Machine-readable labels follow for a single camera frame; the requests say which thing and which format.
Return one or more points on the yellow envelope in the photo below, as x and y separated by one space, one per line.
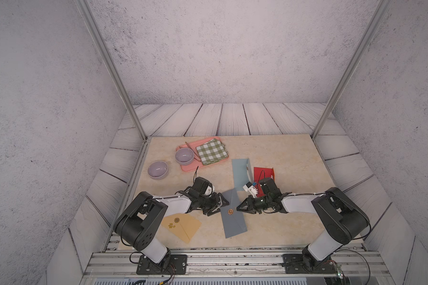
182 226

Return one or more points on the left aluminium frame post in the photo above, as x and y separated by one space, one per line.
89 20

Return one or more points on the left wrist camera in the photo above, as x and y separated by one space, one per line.
209 190

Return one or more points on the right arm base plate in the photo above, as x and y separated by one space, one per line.
306 264

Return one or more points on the lilac bowl on tray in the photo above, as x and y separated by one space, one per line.
184 156

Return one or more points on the aluminium frame post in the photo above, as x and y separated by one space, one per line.
355 59
89 20

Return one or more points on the aluminium front rail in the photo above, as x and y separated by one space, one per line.
234 265

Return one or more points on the light blue envelope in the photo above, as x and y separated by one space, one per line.
242 172

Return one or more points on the pink tray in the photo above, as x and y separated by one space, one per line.
197 164

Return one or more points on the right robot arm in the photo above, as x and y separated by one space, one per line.
342 219

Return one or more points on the right aluminium frame post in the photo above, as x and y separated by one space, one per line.
355 59

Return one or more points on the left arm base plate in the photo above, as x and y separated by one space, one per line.
171 264

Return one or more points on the lilac bowl on table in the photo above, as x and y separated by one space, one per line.
158 170

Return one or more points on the grey envelope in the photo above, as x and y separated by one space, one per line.
233 221

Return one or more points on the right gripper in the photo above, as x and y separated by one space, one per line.
249 203

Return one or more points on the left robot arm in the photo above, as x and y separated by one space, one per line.
139 222

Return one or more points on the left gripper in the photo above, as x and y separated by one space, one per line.
217 203

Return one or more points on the green checkered cloth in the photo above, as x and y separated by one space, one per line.
212 152

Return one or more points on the red envelope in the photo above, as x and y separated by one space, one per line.
262 173

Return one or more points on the wooden stick on tray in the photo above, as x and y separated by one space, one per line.
197 157

